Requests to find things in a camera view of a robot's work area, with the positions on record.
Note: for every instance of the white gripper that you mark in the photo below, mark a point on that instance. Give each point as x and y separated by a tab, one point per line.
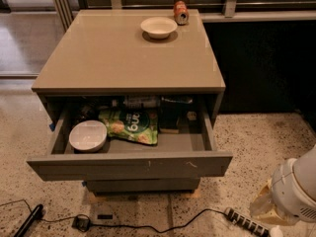
286	197

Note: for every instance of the grey top drawer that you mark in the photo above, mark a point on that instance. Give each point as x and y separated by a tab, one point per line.
189	153

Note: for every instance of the grey drawer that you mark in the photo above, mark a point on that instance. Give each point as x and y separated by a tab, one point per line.
189	153
148	185

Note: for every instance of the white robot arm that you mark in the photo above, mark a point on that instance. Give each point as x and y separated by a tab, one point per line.
289	195

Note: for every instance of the grey bottom drawer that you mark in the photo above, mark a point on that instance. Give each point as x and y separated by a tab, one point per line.
148	185

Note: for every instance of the grey drawer cabinet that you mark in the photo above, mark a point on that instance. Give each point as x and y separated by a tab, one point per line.
105	54

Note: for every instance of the white bowl in drawer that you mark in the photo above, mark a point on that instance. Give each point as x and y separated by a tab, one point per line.
88	136

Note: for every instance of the black power strip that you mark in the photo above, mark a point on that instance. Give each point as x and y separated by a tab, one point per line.
246	223

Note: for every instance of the green snack bag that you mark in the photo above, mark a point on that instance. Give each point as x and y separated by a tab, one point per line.
140	126

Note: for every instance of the small black floor object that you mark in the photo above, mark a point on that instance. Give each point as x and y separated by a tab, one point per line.
105	216

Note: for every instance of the clear plastic bottle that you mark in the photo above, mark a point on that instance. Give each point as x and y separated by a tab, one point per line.
135	102

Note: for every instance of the black power adapter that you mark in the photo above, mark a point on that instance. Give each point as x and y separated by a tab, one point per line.
81	222

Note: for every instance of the white bowl on cabinet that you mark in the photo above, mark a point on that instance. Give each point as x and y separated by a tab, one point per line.
158	27

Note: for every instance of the orange soda can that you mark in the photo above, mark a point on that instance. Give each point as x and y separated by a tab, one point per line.
181	14

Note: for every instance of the black rod on floor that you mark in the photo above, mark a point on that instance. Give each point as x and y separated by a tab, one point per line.
36	214

